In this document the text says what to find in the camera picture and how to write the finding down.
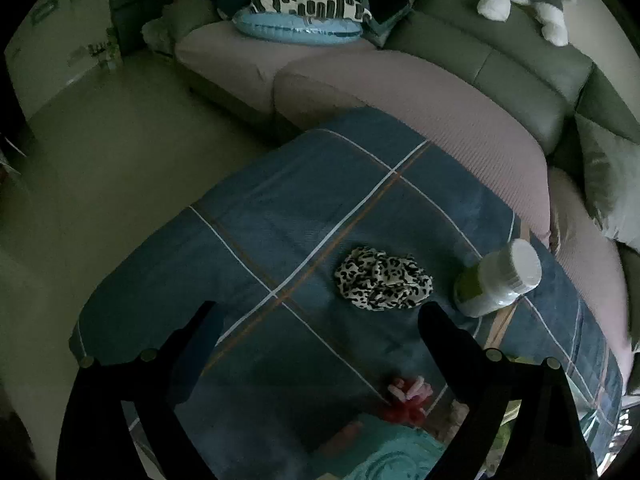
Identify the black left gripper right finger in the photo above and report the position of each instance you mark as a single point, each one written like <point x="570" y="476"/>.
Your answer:
<point x="484" y="380"/>

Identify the leopard print scrunchie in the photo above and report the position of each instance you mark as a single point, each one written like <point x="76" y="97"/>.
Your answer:
<point x="375" y="281"/>

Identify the pink white zigzag cloth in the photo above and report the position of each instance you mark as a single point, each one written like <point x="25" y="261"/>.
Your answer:
<point x="411" y="390"/>

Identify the teal shallow cardboard box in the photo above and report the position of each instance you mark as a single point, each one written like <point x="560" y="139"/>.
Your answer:
<point x="595" y="419"/>

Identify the red pink scrunchie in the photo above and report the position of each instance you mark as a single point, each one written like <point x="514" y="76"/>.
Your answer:
<point x="409" y="413"/>

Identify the white pill bottle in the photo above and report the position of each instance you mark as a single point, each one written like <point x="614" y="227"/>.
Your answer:
<point x="498" y="279"/>

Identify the blue plaid tablecloth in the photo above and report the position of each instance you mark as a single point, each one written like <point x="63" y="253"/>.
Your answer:
<point x="223" y="342"/>

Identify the grey square throw pillow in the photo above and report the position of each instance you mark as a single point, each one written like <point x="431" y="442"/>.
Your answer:
<point x="611" y="165"/>

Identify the grey green sofa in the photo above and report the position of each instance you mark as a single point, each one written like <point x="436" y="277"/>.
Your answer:
<point x="496" y="97"/>

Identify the blue shark plush cushion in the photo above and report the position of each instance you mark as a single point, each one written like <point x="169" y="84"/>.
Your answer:
<point x="294" y="29"/>

